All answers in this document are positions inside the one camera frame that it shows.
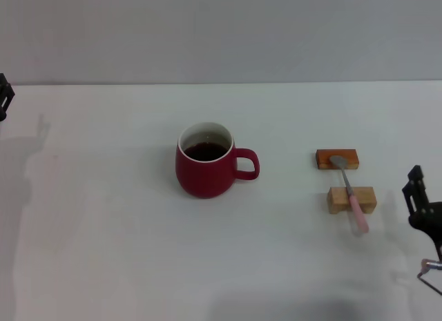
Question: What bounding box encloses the light wooden arch block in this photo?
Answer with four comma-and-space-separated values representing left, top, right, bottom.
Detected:
327, 186, 376, 215

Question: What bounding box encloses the dark brown wooden block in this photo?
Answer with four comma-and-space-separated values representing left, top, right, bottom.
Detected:
316, 148, 361, 171

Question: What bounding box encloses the right gripper connector cable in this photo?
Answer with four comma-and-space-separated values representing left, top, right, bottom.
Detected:
416, 258, 442, 296

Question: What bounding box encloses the pink handled metal spoon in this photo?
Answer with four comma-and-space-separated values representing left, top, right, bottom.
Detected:
328, 155, 370, 234

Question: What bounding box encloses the red ceramic coffee cup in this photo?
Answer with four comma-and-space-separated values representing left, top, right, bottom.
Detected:
175, 121, 260, 200

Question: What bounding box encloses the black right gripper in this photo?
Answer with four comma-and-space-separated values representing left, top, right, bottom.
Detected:
402, 164, 442, 263

